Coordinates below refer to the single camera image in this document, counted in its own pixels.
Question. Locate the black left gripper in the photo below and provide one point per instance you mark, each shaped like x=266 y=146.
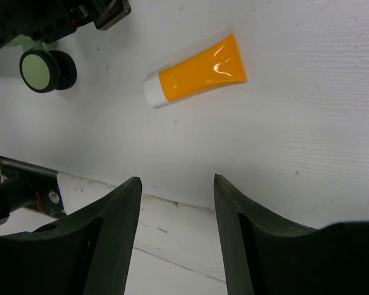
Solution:
x=51 y=20

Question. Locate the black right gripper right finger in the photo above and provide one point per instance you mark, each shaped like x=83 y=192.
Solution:
x=265 y=253

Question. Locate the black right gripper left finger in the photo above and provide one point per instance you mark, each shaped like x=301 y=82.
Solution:
x=86 y=252

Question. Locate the green hard-shell suitcase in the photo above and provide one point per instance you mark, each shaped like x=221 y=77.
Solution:
x=44 y=70

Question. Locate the orange tube white cap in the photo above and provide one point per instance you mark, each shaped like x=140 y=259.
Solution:
x=217 y=66

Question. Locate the black metal base rail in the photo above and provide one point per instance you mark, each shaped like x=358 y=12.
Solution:
x=23 y=185

